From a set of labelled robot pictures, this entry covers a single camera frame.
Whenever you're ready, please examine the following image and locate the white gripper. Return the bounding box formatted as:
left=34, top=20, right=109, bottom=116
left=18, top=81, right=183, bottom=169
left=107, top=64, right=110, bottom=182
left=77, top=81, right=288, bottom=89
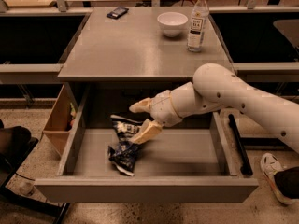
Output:
left=129, top=90, right=182, bottom=145

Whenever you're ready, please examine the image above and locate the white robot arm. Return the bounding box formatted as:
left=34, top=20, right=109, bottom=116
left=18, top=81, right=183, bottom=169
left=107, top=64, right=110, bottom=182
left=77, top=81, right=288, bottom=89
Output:
left=130, top=63, right=299, bottom=152

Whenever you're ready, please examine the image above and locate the grey open top drawer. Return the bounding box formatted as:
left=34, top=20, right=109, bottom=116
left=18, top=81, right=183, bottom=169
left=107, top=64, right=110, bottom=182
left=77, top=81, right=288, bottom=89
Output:
left=35, top=85, right=258, bottom=203

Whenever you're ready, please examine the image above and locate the grey cabinet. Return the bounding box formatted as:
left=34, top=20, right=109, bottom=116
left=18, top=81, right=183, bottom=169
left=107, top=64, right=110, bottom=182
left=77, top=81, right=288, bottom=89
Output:
left=57, top=6, right=237, bottom=129

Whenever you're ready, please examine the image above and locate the brown cardboard box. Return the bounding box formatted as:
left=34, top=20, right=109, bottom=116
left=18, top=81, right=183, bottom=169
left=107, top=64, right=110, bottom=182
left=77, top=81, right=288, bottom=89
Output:
left=43, top=86, right=76, bottom=156

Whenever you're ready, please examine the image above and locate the white ceramic bowl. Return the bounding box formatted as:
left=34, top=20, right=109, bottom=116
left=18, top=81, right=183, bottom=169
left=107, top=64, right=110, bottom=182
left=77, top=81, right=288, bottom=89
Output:
left=157, top=12, right=188, bottom=37

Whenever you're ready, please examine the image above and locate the small dark blue packet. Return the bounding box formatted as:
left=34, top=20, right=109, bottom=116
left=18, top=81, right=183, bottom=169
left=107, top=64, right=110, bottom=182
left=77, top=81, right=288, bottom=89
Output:
left=107, top=7, right=129, bottom=20

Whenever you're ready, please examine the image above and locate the black bar on floor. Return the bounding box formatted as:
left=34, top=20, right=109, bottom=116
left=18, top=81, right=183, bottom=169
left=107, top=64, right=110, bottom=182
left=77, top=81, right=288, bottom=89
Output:
left=228, top=114, right=253, bottom=176

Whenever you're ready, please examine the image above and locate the clear plastic water bottle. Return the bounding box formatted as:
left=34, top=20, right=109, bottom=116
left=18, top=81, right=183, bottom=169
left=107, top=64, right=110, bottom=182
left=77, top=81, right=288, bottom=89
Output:
left=187, top=0, right=209, bottom=52

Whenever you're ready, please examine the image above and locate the white sneaker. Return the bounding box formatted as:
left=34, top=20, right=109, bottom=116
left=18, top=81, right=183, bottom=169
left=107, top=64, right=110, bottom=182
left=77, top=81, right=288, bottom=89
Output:
left=260, top=153, right=299, bottom=205

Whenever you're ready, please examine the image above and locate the black chair at left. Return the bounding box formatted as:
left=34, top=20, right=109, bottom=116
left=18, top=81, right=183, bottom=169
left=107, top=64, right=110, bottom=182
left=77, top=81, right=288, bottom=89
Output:
left=0, top=125, right=69, bottom=224

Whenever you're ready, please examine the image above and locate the dark trouser leg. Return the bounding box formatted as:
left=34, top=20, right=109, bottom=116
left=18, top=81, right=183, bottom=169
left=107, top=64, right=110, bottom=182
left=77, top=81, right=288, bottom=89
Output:
left=274, top=167, right=299, bottom=199

